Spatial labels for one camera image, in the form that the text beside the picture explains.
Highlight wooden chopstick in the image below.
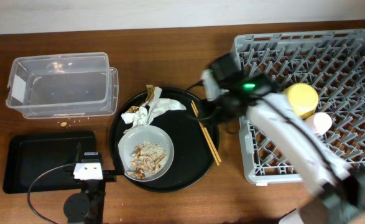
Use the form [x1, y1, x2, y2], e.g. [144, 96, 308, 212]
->
[190, 101, 219, 167]
[192, 100, 222, 164]

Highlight pink plastic cup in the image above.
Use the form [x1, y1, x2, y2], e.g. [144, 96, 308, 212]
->
[304, 112, 333, 136]

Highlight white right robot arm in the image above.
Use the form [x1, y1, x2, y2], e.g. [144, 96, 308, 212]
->
[74, 54, 365, 223]

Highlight grey dishwasher rack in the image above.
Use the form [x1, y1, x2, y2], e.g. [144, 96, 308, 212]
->
[231, 29, 365, 168]

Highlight food scraps on plate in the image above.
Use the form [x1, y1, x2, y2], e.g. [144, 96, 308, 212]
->
[127, 141, 168, 180]

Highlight grey plate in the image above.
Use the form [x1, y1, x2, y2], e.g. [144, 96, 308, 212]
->
[117, 126, 174, 182]

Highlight black rectangular tray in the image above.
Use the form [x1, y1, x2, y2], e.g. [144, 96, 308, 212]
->
[2, 131, 96, 194]

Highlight crumpled white paper napkin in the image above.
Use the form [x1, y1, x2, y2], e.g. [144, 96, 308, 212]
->
[121, 86, 186, 134]

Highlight gold foil wrapper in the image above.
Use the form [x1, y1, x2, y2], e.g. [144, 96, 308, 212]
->
[126, 85, 155, 113]

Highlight yellow plastic bowl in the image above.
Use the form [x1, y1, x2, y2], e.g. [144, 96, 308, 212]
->
[283, 83, 319, 119]

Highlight clear plastic storage bin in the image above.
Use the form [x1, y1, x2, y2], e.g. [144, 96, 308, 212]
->
[6, 52, 118, 119]

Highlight round black tray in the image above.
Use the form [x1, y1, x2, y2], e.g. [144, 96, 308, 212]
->
[109, 87, 219, 193]

